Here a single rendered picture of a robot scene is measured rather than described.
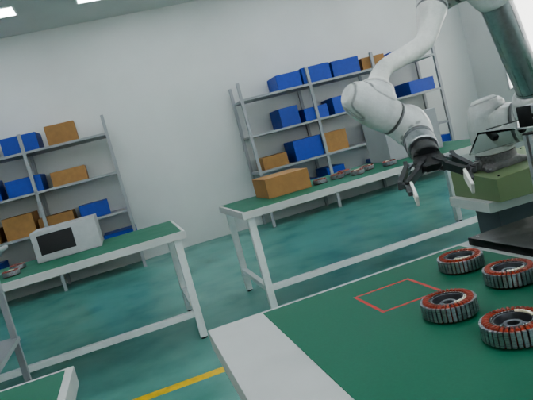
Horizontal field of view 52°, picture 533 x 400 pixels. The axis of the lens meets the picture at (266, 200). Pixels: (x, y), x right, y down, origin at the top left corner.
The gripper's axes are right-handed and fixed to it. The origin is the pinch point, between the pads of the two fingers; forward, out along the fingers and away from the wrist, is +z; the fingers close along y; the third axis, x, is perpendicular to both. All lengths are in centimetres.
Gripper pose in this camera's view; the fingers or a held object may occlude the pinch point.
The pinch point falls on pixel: (444, 192)
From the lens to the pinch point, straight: 142.8
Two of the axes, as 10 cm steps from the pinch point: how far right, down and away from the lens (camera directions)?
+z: 0.2, 6.0, -8.0
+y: -9.6, 2.3, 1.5
